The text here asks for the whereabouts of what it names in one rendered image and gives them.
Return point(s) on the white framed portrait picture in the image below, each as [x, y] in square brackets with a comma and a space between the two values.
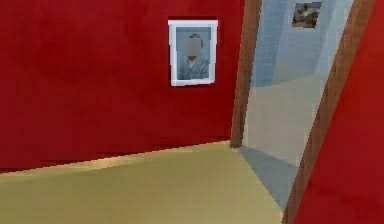
[193, 53]

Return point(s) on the small dark wall picture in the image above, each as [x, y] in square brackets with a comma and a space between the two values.
[306, 14]

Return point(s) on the brown wooden door frame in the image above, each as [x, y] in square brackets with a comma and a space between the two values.
[246, 73]

